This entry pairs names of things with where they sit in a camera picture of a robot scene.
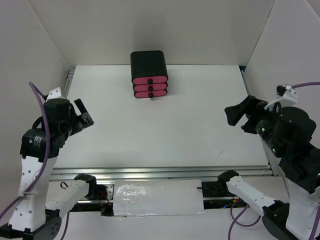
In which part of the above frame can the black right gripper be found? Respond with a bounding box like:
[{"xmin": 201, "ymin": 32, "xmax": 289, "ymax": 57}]
[{"xmin": 223, "ymin": 91, "xmax": 286, "ymax": 154}]

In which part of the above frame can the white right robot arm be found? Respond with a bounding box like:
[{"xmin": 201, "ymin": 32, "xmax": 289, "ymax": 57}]
[{"xmin": 217, "ymin": 84, "xmax": 320, "ymax": 240}]

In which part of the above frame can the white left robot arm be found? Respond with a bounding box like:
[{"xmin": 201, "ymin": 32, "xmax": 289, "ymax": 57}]
[{"xmin": 0, "ymin": 85, "xmax": 98, "ymax": 240}]

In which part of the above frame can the black drawer organizer box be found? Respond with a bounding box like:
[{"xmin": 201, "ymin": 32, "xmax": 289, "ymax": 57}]
[{"xmin": 130, "ymin": 50, "xmax": 169, "ymax": 89}]

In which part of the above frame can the white foil cover sheet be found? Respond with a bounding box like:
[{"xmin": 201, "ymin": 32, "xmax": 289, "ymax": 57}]
[{"xmin": 113, "ymin": 179, "xmax": 205, "ymax": 217}]

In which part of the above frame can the aluminium left side rail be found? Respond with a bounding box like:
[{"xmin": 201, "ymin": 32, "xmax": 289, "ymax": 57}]
[{"xmin": 63, "ymin": 68, "xmax": 75, "ymax": 98}]

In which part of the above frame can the aluminium rail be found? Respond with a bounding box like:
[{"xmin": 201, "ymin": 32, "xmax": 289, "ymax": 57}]
[
  {"xmin": 50, "ymin": 165, "xmax": 273, "ymax": 182},
  {"xmin": 63, "ymin": 68, "xmax": 75, "ymax": 98},
  {"xmin": 240, "ymin": 68, "xmax": 279, "ymax": 176}
]

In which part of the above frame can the aluminium right side rail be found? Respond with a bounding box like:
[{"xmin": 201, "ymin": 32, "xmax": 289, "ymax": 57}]
[{"xmin": 240, "ymin": 68, "xmax": 279, "ymax": 176}]

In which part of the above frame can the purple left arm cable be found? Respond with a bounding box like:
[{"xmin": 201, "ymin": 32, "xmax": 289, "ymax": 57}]
[{"xmin": 0, "ymin": 81, "xmax": 73, "ymax": 240}]

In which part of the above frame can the aluminium front rail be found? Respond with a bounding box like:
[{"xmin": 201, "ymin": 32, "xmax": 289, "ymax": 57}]
[{"xmin": 50, "ymin": 165, "xmax": 273, "ymax": 182}]

